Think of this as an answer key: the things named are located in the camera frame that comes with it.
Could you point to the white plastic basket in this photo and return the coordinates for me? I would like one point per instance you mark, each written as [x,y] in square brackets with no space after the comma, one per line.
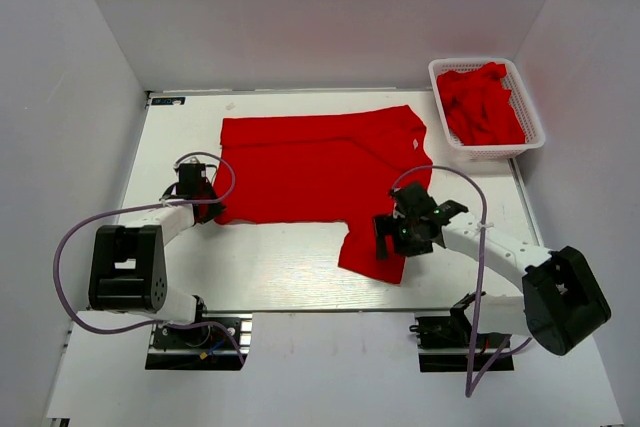
[520,101]

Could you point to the blue label sticker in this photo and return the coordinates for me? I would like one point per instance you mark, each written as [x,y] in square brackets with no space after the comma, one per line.
[168,101]

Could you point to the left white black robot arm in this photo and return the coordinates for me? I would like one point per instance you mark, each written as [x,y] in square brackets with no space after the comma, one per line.
[129,273]

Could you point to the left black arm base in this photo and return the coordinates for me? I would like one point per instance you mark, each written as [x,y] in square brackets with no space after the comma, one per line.
[206,348]

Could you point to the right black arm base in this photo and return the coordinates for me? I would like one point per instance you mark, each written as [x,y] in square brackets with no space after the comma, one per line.
[443,342]

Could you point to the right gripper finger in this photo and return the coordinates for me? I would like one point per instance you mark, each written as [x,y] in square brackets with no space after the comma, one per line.
[385,246]
[386,225]

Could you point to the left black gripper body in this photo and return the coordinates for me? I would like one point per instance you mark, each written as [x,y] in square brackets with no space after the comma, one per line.
[212,210]

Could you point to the red t shirt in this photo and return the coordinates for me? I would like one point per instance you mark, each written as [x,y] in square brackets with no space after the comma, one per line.
[332,168]

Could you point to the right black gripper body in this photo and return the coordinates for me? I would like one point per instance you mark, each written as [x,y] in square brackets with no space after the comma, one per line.
[409,241]

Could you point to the red shirts pile in basket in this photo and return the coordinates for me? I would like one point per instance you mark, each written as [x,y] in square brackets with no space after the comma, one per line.
[477,107]

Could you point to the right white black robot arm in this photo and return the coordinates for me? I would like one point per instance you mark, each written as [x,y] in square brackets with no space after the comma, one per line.
[559,303]

